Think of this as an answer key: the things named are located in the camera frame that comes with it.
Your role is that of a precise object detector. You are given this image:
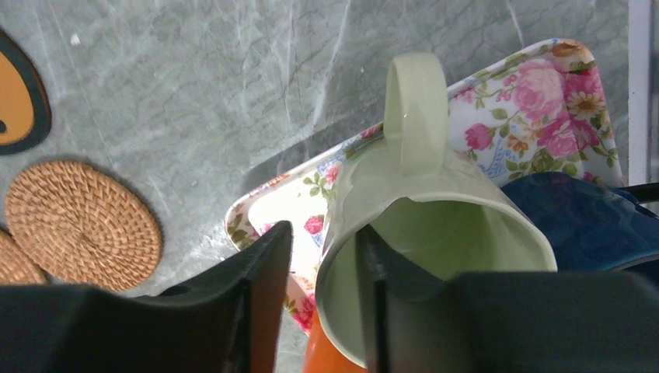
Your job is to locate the orange black cup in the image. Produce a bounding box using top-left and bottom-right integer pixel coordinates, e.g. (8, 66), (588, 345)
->
(1, 30), (52, 155)

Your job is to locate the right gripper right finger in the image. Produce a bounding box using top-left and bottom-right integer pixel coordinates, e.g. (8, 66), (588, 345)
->
(355, 226), (658, 372)

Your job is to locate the cream green mug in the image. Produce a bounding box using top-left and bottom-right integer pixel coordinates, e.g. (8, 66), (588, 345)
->
(316, 53), (557, 367)

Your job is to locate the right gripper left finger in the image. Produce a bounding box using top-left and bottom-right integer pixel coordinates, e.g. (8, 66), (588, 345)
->
(1, 221), (292, 372)

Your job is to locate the orange glossy mug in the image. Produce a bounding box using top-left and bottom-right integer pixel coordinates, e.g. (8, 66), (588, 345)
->
(302, 311), (367, 373)

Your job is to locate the floral pattern tray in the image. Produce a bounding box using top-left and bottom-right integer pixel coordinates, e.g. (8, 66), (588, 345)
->
(225, 39), (624, 333)

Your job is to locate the navy blue mug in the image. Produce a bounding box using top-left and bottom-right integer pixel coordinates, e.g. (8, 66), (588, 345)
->
(502, 172), (658, 285)

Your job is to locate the woven orange coaster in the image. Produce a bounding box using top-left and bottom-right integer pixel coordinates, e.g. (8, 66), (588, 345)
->
(5, 160), (163, 291)
(1, 230), (50, 285)

